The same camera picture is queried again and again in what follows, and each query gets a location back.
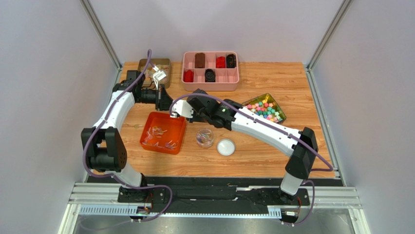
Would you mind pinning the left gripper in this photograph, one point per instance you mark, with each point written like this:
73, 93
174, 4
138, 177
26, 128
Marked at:
163, 100

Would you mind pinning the orange tray of lollipops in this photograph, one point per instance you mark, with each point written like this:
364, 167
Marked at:
163, 134

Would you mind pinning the bronze tin of gummy candies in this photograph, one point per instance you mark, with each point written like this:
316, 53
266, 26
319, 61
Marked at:
162, 64

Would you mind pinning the green tin of star candies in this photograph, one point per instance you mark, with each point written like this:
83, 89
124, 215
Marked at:
266, 106

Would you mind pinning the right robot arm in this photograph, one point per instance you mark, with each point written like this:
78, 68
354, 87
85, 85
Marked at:
299, 145

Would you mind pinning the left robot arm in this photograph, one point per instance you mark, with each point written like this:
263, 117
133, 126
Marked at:
104, 153

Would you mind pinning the clear glass jar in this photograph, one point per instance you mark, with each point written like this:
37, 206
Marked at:
205, 138

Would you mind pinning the red candy lower compartment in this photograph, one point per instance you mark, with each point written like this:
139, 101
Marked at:
188, 76

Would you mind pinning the white jar lid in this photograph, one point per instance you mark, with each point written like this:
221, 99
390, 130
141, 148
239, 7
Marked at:
226, 147

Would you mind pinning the black candy lower compartment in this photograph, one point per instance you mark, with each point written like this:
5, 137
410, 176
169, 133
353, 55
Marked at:
210, 75

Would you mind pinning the black candy compartment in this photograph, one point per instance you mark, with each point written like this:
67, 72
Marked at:
231, 61
210, 75

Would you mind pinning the pink divided organizer box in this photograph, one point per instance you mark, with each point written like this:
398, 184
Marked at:
227, 79

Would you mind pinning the black candy upper compartment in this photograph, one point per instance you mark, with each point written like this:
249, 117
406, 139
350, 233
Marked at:
231, 61

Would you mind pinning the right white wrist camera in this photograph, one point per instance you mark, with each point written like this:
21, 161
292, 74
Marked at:
181, 109

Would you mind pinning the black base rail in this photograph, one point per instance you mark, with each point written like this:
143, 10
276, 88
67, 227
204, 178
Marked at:
210, 195

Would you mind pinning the left aluminium frame post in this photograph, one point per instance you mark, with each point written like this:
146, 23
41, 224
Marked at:
94, 19

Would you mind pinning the aluminium frame post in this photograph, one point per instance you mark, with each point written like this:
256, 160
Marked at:
94, 19
341, 12

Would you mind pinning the right aluminium frame post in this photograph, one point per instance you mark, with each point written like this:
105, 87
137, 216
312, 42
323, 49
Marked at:
341, 12

